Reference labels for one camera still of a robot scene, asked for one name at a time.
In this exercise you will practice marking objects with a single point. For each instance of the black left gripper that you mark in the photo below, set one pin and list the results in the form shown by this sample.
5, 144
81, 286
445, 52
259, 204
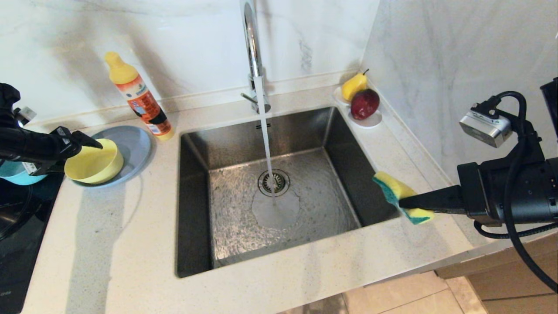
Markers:
26, 144

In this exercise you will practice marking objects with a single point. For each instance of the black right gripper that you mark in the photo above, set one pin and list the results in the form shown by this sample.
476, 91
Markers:
497, 192

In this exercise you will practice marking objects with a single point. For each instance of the pale yellow bowl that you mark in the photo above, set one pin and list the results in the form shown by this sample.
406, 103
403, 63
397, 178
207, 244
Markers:
98, 163

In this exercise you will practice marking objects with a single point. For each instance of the yellow sponge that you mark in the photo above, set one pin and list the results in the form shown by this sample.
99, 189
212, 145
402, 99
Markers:
394, 187

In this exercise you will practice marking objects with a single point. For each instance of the light blue bowl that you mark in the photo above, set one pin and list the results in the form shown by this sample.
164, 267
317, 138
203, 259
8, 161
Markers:
17, 176

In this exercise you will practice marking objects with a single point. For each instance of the blue-grey plate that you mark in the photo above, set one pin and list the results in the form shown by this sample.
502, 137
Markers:
135, 148

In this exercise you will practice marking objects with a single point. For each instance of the orange dish soap bottle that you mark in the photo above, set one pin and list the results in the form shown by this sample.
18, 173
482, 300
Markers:
143, 105

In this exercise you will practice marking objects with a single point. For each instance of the chrome faucet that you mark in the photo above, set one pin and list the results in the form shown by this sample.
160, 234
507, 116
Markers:
252, 43

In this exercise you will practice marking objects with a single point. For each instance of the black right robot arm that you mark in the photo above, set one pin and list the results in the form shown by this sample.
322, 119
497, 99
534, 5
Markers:
551, 104

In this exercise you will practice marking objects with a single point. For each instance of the stainless steel sink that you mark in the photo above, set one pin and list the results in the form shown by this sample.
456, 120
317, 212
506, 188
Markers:
226, 139

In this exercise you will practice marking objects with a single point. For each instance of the metal sink drain strainer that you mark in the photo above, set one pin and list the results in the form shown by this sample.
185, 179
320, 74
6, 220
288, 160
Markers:
281, 181

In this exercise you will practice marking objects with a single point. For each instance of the wooden cabinet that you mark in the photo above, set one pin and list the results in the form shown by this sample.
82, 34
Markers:
501, 292

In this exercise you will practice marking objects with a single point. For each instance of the black induction cooktop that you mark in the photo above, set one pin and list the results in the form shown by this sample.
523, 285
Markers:
26, 261

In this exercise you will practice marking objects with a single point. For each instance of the dark red apple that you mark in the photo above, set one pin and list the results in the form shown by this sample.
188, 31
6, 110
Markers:
364, 104

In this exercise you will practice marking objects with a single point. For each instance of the yellow pear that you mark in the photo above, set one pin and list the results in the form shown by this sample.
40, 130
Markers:
352, 87

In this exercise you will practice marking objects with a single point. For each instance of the running water stream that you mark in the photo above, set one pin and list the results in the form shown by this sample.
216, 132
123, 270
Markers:
266, 144

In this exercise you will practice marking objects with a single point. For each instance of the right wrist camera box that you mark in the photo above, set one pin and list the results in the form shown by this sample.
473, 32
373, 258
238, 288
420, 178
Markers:
486, 126

